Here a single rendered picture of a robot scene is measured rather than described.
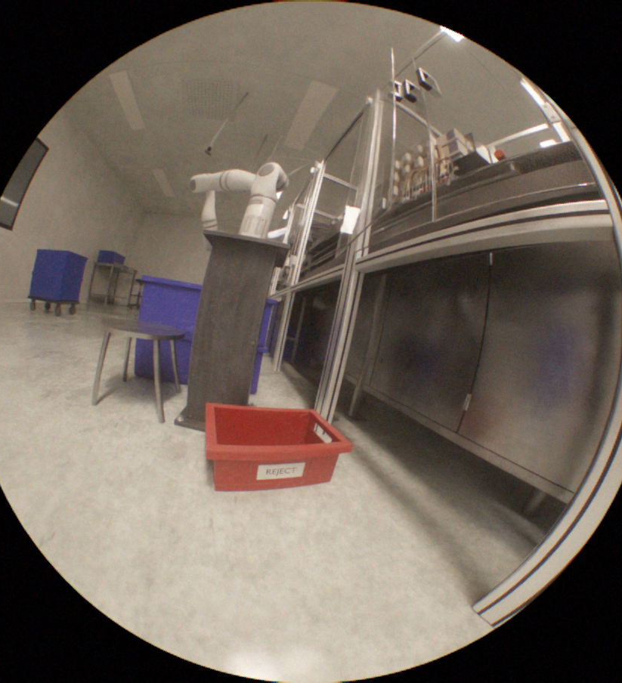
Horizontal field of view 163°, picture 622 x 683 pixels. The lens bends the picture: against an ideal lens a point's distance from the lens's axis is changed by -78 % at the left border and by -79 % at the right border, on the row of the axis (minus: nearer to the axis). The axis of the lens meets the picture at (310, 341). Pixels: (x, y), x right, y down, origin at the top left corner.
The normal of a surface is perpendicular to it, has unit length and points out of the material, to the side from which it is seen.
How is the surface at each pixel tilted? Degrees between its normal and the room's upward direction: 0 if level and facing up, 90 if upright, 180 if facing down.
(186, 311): 90
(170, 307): 90
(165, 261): 90
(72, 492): 0
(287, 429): 90
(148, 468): 0
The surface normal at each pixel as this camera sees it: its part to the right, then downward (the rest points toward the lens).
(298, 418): 0.42, 0.15
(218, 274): 0.20, 0.11
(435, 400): -0.92, -0.17
